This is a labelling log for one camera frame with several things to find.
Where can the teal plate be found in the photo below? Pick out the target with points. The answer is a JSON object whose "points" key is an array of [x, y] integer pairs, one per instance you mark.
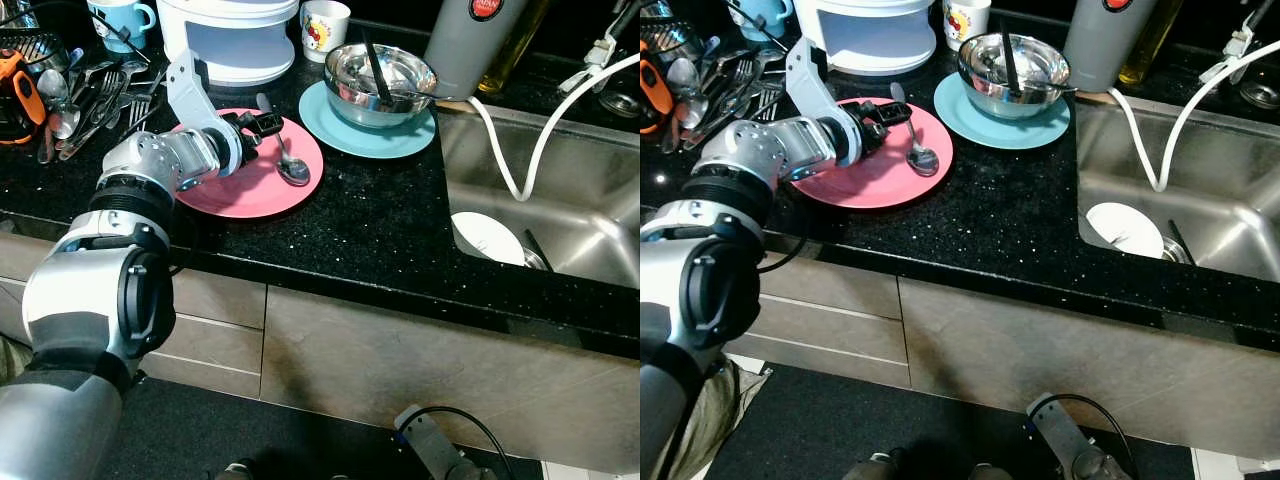
{"points": [[330, 130], [960, 125]]}

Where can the light blue cup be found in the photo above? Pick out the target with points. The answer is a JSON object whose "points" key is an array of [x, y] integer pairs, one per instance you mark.
{"points": [[760, 15], [115, 20]]}

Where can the beige cabinet front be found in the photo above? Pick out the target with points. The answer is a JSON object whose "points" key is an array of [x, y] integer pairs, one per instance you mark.
{"points": [[400, 360], [1050, 340]]}

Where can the white tiered container blue windows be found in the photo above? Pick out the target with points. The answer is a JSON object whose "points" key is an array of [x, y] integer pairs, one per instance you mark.
{"points": [[230, 40], [865, 35]]}

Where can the pink plate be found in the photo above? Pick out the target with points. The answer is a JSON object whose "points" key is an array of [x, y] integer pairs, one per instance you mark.
{"points": [[870, 180], [250, 185]]}

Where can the steel mixing bowl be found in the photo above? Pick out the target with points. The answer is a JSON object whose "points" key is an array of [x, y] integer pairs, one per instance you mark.
{"points": [[350, 100], [985, 90]]}

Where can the white cartoon cat mug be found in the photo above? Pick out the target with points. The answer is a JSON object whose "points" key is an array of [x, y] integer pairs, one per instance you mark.
{"points": [[967, 25], [325, 30]]}

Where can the white faucet fitting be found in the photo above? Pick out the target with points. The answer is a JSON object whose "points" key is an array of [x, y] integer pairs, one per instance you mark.
{"points": [[1235, 45], [595, 55]]}

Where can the yellow oil bottle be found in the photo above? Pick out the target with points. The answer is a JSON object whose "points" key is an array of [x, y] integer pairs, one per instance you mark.
{"points": [[510, 60], [1150, 50]]}

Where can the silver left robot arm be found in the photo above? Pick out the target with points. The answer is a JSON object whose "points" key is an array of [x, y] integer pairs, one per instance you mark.
{"points": [[80, 300], [700, 290]]}

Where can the stainless steel sink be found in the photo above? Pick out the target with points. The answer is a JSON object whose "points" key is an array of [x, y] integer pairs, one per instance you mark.
{"points": [[580, 220], [1220, 210]]}

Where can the large steel spoon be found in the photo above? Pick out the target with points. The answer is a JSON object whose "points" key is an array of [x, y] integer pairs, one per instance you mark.
{"points": [[52, 88], [683, 78]]}

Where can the small glass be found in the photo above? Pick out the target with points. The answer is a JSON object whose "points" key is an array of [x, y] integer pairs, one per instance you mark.
{"points": [[1262, 92]]}

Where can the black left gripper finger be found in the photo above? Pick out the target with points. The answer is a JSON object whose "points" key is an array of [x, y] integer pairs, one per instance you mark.
{"points": [[896, 119], [270, 119], [271, 131], [895, 107]]}

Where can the beige sack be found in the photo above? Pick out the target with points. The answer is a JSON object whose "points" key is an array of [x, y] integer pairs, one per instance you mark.
{"points": [[720, 420], [8, 360]]}

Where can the steel fork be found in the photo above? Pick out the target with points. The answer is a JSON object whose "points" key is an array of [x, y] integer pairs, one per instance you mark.
{"points": [[765, 100], [140, 112]]}

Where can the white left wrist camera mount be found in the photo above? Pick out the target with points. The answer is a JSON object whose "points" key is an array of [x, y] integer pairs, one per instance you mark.
{"points": [[190, 95], [812, 85]]}

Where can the grey cylinder with red label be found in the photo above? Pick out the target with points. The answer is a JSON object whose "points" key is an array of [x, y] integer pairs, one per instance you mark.
{"points": [[1105, 45], [470, 50]]}

